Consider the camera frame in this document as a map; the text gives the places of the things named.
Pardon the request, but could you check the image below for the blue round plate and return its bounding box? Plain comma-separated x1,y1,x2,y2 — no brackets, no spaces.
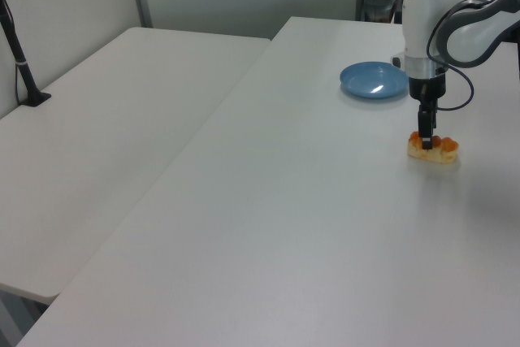
339,61,410,101

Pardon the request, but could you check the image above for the black pole stand with base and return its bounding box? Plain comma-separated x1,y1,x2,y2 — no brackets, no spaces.
0,0,53,109

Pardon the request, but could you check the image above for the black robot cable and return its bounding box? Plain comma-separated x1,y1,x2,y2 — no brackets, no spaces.
435,63,476,112

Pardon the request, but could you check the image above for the bread with orange topping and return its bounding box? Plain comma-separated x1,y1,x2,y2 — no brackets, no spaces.
406,130,461,164

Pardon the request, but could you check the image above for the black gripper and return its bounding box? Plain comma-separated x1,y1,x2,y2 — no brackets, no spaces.
408,74,448,150

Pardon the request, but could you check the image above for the white side table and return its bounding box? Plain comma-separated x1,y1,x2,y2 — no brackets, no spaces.
0,26,272,300

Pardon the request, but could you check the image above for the grey round bin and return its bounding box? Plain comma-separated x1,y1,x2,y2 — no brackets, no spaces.
364,0,398,24

